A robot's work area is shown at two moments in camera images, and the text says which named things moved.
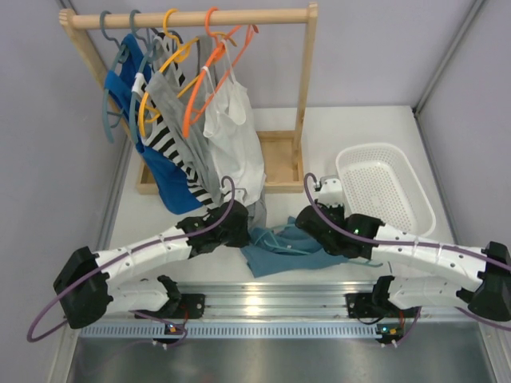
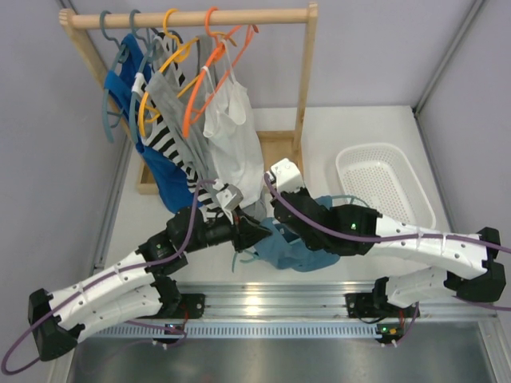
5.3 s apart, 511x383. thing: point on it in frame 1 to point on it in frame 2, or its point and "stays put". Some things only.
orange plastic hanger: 188,122 stays put
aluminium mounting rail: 272,301 stays put
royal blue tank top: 124,87 stays put
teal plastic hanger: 367,263 to 333,198
